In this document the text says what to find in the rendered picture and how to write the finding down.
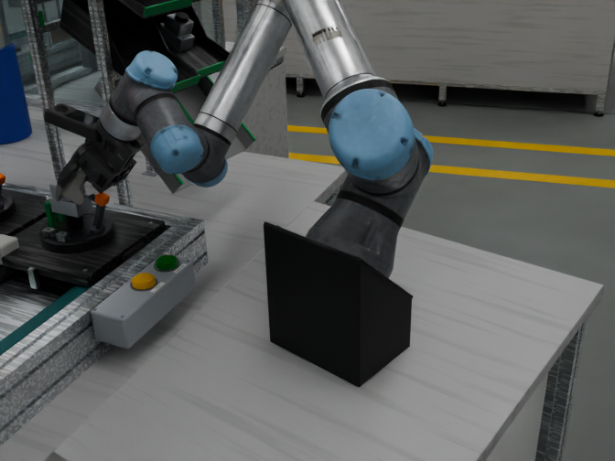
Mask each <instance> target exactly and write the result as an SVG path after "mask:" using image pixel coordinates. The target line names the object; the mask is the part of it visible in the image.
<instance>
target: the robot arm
mask: <svg viewBox="0 0 615 461"><path fill-rule="evenodd" d="M292 26H293V29H294V30H295V32H296V35H297V38H298V40H299V43H300V45H301V47H302V49H303V51H304V53H305V56H306V58H307V61H308V64H309V66H310V68H311V70H312V72H313V74H314V77H315V79H316V81H317V84H318V86H319V88H320V91H321V93H322V95H323V98H324V100H325V101H324V103H323V105H322V107H321V110H320V115H321V119H322V121H323V123H324V125H325V127H326V129H327V132H328V134H329V142H330V146H331V149H332V151H333V154H334V155H335V156H336V158H337V159H338V161H339V162H340V164H341V165H342V166H343V167H344V169H345V171H346V172H347V174H348V175H347V176H346V179H345V181H344V183H343V185H342V187H341V189H340V192H339V194H338V196H337V197H336V199H335V201H334V203H333V205H332V206H331V207H330V208H329V209H328V210H327V211H326V212H325V213H324V214H323V215H322V216H321V217H320V218H319V220H318V221H317V222H316V223H315V224H314V225H313V226H312V227H311V228H310V229H309V231H308V232H307V235H306V237H307V238H309V239H311V240H314V241H318V242H320V243H323V244H325V245H328V246H330V247H332V248H335V249H337V250H340V251H342V252H346V253H348V254H351V255H353V256H358V257H360V258H361V259H363V260H364V261H365V262H367V263H368V264H369V265H371V266H372V267H373V268H375V269H376V270H377V271H379V272H380V273H382V274H383V275H385V276H386V277H388V278H389V277H390V275H391V273H392V271H393V268H394V256H395V248H396V242H397V235H398V232H399V230H400V229H401V226H402V224H403V222H404V220H405V217H406V215H407V213H408V211H409V209H410V207H411V205H412V203H413V201H414V199H415V196H416V193H417V191H418V189H419V188H420V186H421V184H422V182H423V180H424V177H425V176H426V175H427V173H428V171H429V169H430V166H431V161H432V159H433V155H434V152H433V148H432V145H431V144H430V143H429V141H428V140H427V139H426V138H425V137H423V136H422V134H421V133H420V132H418V131H417V130H416V129H415V128H414V127H413V124H412V121H411V118H410V116H409V114H408V112H407V110H406V109H405V107H404V106H403V105H402V104H401V103H400V102H399V100H398V98H397V96H396V94H395V92H394V89H393V86H392V84H391V83H390V81H388V80H387V79H384V78H379V77H376V75H375V73H374V71H373V69H372V65H371V63H370V61H369V60H368V58H367V56H366V53H365V51H364V49H363V47H362V45H361V42H360V40H359V38H358V36H357V34H356V32H355V30H354V28H353V25H352V23H351V21H350V19H349V17H348V14H347V12H346V10H345V8H344V6H343V4H342V2H341V0H255V6H254V9H253V11H252V13H251V14H250V15H249V17H248V19H247V21H246V23H245V25H244V27H243V30H242V32H241V34H240V35H239V37H238V38H237V40H236V42H235V44H234V46H233V48H232V51H231V53H230V55H229V57H228V58H227V59H226V61H225V63H224V65H223V67H222V69H221V72H220V74H219V76H218V78H217V79H216V81H215V82H214V84H213V86H212V88H211V90H210V93H209V95H208V97H207V99H206V101H205V102H204V103H203V105H202V107H201V109H200V112H199V114H198V116H197V118H196V120H195V122H194V124H192V123H191V122H190V121H189V120H188V118H187V117H186V115H185V113H184V112H183V111H182V109H181V107H180V105H179V103H178V101H177V98H176V97H175V95H174V93H173V91H172V89H173V88H174V87H175V82H176V81H177V79H178V71H177V68H176V67H175V65H174V64H173V63H172V61H171V60H170V59H168V58H167V57H166V56H164V55H162V54H160V53H158V52H155V51H150V50H145V51H142V52H140V53H138V54H137V55H136V56H135V58H134V60H133V61H132V63H131V64H130V65H129V66H128V67H127V68H126V69H125V73H124V76H123V77H122V78H121V80H120V81H119V83H118V85H117V86H116V88H115V90H114V91H113V94H112V95H111V97H110V98H109V100H108V101H107V103H106V104H105V105H104V107H103V109H102V111H101V113H100V117H96V116H94V115H91V114H89V113H86V112H83V111H80V110H78V109H75V108H73V107H70V106H69V105H66V104H63V103H60V104H57V105H54V106H52V107H49V108H47V109H46V110H45V111H44V120H45V122H46V123H50V124H53V125H55V126H58V127H59V128H62V129H64V130H67V131H69V132H72V133H74V134H77V135H80V136H82V137H85V138H86V139H85V143H84V144H82V145H80V146H79V147H78V149H77V150H76V151H75V153H74V154H73V155H72V157H71V159H70V161H69V162H68V164H67V165H65V166H64V168H63V169H62V171H61V172H60V174H59V178H58V180H57V186H56V200H57V201H58V202H59V201H60V200H61V199H62V197H63V196H64V197H66V198H68V199H70V200H71V201H73V202H74V203H76V204H78V205H83V204H84V202H85V197H84V195H83V192H82V190H81V187H82V185H83V184H85V182H86V181H88V182H90V183H91V184H92V186H93V187H94V188H95V189H96V190H97V191H98V192H99V193H100V194H102V193H103V192H104V191H105V190H107V189H108V188H110V187H112V186H116V185H117V184H119V183H121V182H122V181H124V180H125V179H126V178H127V176H128V175H129V173H130V172H131V170H132V169H133V167H134V166H135V164H136V163H137V162H136V161H135V160H134V156H135V154H136V153H137V152H139V151H140V150H142V149H143V148H144V146H145V145H146V144H145V143H144V142H143V141H142V140H141V139H140V138H139V136H140V134H142V135H143V137H144V138H145V140H146V142H147V144H148V146H149V148H150V150H151V154H152V156H153V157H154V159H155V160H156V161H157V162H158V164H159V165H160V167H161V169H162V170H163V171H164V172H166V173H168V174H173V173H174V174H182V175H183V176H184V178H185V179H187V180H188V181H190V182H192V183H194V184H196V185H197V186H199V187H204V188H209V187H213V186H216V185H217V184H219V183H220V182H221V181H222V180H223V179H224V178H225V176H226V173H227V170H228V163H227V160H226V157H225V155H226V154H227V152H228V150H229V148H230V145H231V144H232V141H233V139H234V137H235V135H236V134H237V132H238V130H239V128H240V126H241V124H242V122H243V119H244V117H245V115H246V114H247V113H248V111H249V109H250V107H251V105H252V103H253V101H254V98H255V96H256V94H257V92H258V91H259V89H260V87H261V85H262V83H263V82H264V79H265V77H266V75H267V73H268V71H269V70H270V68H271V66H272V64H273V62H274V60H275V57H276V55H277V53H278V51H279V50H280V48H281V47H282V45H283V43H284V41H285V39H286V36H287V34H288V32H289V30H290V28H291V27H292ZM80 168H81V170H80V171H79V169H80Z"/></svg>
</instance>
